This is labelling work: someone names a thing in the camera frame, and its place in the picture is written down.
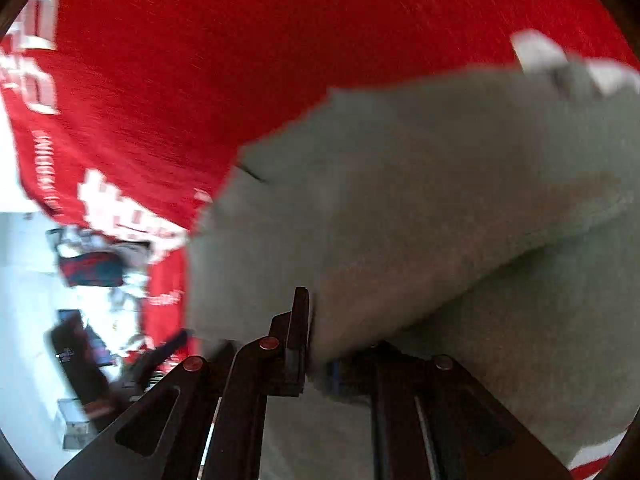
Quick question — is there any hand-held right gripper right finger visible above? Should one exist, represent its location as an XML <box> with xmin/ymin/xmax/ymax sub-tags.
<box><xmin>327</xmin><ymin>341</ymin><xmax>574</xmax><ymax>480</ymax></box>

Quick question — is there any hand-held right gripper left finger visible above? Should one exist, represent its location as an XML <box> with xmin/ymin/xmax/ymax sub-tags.
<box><xmin>55</xmin><ymin>287</ymin><xmax>311</xmax><ymax>480</ymax></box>

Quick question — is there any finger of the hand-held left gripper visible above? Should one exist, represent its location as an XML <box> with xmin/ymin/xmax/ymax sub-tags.
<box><xmin>120</xmin><ymin>329</ymin><xmax>191</xmax><ymax>396</ymax></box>

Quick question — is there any grey small garment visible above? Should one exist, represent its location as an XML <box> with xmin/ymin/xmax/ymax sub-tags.
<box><xmin>184</xmin><ymin>55</ymin><xmax>640</xmax><ymax>480</ymax></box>

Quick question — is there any dark blurred object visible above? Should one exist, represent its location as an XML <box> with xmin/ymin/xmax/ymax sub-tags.
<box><xmin>46</xmin><ymin>309</ymin><xmax>123</xmax><ymax>417</ymax></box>

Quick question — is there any dark red blue cloth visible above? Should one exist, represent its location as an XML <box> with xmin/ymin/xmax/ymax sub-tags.
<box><xmin>47</xmin><ymin>227</ymin><xmax>152</xmax><ymax>291</ymax></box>

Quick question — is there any grey box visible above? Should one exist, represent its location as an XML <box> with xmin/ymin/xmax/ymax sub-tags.
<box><xmin>56</xmin><ymin>397</ymin><xmax>97</xmax><ymax>452</ymax></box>

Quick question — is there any red printed blanket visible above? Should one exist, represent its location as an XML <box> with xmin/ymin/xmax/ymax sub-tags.
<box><xmin>0</xmin><ymin>0</ymin><xmax>640</xmax><ymax>480</ymax></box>

